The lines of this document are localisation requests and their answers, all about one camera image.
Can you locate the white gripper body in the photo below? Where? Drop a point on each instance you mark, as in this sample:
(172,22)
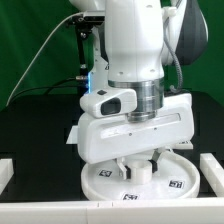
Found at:
(102,139)

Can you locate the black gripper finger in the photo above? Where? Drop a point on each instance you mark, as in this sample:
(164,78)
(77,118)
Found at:
(154,160)
(124,170)

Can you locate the white round table top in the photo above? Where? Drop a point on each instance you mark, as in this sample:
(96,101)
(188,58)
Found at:
(176,177)

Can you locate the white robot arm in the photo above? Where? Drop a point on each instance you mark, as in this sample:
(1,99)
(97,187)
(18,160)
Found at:
(129,113)

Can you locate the white marker sheet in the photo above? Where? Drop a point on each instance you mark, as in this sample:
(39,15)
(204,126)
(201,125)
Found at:
(73,136)

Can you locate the white cross-shaped table base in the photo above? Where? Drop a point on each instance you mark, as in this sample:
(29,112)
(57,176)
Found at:
(186,145)

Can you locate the white U-shaped obstacle fence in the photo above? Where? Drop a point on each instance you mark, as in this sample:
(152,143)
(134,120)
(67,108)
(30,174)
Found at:
(50,193)

